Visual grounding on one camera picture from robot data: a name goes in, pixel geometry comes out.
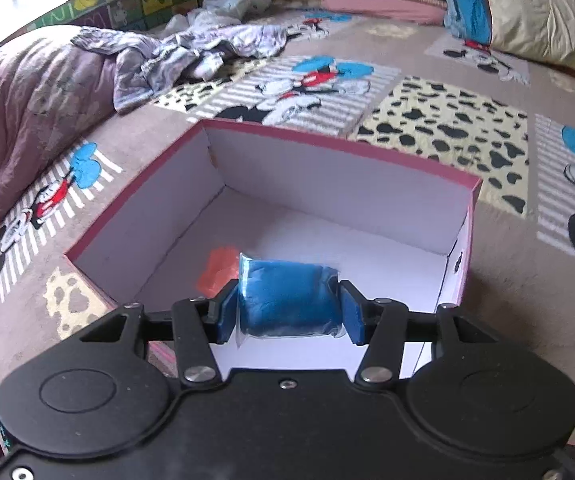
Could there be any cream pillow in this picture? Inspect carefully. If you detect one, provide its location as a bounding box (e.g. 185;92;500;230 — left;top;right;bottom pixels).
469;0;575;77

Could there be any cartoon printed bed sheet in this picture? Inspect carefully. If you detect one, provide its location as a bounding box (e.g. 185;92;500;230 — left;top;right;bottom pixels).
0;9;575;452

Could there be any white crumpled cloth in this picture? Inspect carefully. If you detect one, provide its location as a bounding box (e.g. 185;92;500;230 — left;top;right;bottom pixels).
167;0;274;37

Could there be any pink cardboard box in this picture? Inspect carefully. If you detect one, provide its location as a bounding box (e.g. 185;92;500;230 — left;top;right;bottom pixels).
64;119;483;382

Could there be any blue clay packet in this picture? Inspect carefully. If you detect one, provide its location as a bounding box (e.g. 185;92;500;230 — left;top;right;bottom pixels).
234;252;343;348

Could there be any orange clay packet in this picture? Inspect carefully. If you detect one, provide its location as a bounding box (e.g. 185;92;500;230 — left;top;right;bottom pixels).
198;247;241;297

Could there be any blue pillow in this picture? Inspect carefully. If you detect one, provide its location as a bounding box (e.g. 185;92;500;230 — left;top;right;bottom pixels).
442;0;492;52

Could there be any pink quilt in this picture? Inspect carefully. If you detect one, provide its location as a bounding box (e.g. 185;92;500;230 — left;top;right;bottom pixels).
0;25;122;233

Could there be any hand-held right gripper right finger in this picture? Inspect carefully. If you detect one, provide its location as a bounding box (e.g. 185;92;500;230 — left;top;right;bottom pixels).
339;280;498;389

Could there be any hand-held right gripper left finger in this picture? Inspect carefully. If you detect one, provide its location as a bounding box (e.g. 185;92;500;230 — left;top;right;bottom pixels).
80;281;239;387

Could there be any grey patterned garment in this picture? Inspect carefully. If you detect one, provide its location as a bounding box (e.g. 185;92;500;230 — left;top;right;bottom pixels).
71;24;289;114

